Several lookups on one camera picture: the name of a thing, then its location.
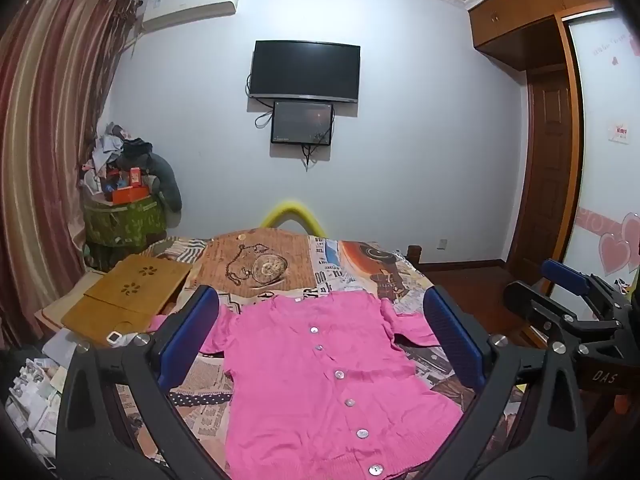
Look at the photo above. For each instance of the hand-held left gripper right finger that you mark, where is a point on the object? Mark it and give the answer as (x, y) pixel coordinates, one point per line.
(452, 342)

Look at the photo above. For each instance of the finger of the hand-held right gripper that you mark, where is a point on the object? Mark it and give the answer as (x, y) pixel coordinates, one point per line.
(567, 276)
(545, 312)

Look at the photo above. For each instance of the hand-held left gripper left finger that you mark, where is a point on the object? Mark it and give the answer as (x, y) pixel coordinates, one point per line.
(190, 332)

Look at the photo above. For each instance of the pink buttoned cardigan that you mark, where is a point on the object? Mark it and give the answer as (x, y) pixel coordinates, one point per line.
(310, 385)

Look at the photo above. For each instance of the pile of clothes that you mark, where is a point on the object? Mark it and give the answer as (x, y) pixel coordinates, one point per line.
(107, 152)

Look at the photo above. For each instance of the wooden folding laptop table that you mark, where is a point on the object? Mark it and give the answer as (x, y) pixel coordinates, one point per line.
(125, 300)

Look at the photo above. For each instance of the small white device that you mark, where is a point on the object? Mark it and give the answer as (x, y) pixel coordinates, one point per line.
(115, 339)

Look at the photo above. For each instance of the white wardrobe door with hearts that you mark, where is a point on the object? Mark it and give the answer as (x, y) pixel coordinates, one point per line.
(607, 195)

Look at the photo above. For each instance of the brown wooden door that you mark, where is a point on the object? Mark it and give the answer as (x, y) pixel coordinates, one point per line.
(545, 175)

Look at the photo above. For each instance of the printed blanket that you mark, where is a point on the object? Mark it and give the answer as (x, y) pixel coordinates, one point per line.
(350, 270)

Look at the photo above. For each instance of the green cloth covered table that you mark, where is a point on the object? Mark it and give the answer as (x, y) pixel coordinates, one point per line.
(125, 225)

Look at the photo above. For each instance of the orange box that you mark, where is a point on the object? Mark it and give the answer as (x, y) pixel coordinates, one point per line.
(131, 195)

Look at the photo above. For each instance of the grey garment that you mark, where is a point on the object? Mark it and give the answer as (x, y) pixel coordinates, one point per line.
(167, 182)

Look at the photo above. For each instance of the small paper note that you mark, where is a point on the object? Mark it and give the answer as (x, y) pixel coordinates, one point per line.
(620, 132)

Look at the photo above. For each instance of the yellow foam tube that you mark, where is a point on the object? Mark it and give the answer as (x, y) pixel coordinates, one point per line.
(292, 208)

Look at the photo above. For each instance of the small red box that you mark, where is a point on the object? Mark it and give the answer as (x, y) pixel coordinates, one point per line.
(135, 177)

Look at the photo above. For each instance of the pile of papers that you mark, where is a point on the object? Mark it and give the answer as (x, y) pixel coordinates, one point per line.
(30, 400)

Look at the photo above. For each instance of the striped curtain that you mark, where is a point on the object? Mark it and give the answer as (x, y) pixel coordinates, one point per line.
(45, 135)

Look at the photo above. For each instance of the wooden overhead cabinet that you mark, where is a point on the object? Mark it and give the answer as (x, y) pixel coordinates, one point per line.
(530, 15)

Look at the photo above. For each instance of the white air conditioner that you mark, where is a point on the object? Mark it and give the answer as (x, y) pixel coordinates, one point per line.
(192, 7)

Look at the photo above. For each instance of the wooden bed post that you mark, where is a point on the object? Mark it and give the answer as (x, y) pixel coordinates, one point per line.
(414, 253)

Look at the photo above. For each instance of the small black wall monitor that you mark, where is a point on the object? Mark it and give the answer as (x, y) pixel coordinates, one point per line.
(302, 122)

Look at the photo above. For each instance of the black wall television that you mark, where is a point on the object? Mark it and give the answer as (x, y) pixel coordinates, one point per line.
(305, 70)

